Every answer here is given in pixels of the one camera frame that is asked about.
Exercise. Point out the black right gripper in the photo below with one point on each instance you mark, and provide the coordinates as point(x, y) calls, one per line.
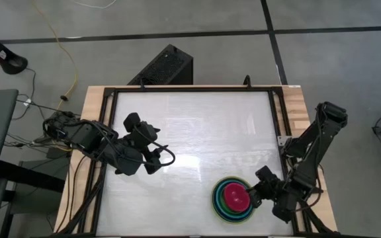
point(271, 190)

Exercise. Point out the black perforated tower box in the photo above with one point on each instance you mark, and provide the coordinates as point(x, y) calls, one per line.
point(165, 67)

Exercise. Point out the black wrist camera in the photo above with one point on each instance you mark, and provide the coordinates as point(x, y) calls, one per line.
point(132, 121)
point(265, 172)

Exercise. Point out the black metal table frame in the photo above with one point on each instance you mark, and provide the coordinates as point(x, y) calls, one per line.
point(278, 99)

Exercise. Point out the large teal bowl green rim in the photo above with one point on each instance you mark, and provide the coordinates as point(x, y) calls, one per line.
point(214, 205)

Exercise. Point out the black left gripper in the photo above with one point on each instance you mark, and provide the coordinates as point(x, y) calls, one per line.
point(144, 132)

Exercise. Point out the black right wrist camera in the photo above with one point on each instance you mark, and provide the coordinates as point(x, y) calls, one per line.
point(265, 172)

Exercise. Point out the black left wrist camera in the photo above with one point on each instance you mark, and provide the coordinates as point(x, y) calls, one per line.
point(132, 121)

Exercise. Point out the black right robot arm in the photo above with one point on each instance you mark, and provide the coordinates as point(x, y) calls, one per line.
point(313, 148)

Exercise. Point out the black stand pole with base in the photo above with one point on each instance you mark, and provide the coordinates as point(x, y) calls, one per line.
point(7, 57)

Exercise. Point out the white table surface sheet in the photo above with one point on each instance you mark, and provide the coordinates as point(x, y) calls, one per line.
point(203, 132)

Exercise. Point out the small pink bowl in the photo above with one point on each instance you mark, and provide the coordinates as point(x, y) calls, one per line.
point(237, 197)

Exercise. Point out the small green bowl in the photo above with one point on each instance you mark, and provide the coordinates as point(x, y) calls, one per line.
point(223, 201)

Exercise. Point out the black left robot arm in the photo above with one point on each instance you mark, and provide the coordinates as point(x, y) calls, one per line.
point(88, 139)

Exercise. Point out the black frame clamp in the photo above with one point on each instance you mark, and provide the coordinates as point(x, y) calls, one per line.
point(247, 81)
point(141, 82)

